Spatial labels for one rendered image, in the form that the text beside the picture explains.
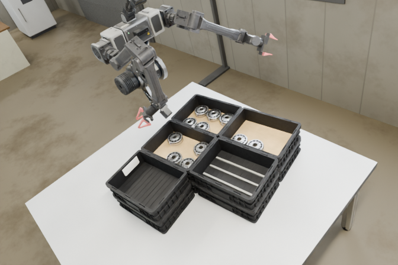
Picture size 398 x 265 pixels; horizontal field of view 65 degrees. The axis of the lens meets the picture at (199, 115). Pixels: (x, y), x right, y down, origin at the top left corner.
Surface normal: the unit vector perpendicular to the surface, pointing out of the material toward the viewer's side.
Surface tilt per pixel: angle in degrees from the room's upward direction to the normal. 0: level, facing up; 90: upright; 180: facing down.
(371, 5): 90
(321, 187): 0
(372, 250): 0
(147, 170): 0
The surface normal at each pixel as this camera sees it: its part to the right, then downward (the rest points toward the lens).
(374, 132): -0.22, -0.74
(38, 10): 0.67, 0.37
